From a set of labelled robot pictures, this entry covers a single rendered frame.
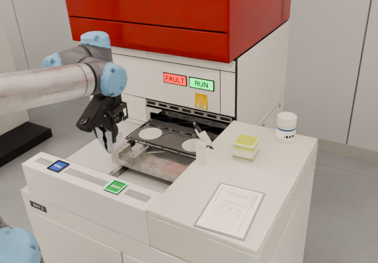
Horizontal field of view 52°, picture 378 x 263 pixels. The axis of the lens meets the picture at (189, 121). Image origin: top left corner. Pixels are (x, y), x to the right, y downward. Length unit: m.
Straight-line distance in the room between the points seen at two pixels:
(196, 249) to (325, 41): 2.11
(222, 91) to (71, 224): 0.77
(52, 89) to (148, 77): 1.00
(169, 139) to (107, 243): 0.49
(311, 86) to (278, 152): 1.72
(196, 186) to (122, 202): 0.23
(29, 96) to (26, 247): 0.34
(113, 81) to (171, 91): 0.85
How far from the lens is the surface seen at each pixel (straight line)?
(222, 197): 1.20
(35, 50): 4.82
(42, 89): 0.81
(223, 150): 1.42
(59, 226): 1.58
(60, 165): 1.46
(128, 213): 1.24
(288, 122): 1.44
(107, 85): 0.89
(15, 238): 0.96
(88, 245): 1.52
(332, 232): 2.58
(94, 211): 1.36
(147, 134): 1.68
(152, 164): 1.52
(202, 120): 1.69
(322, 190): 2.89
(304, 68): 3.07
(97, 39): 1.05
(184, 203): 1.19
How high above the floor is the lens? 1.73
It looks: 28 degrees down
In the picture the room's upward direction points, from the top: 3 degrees counter-clockwise
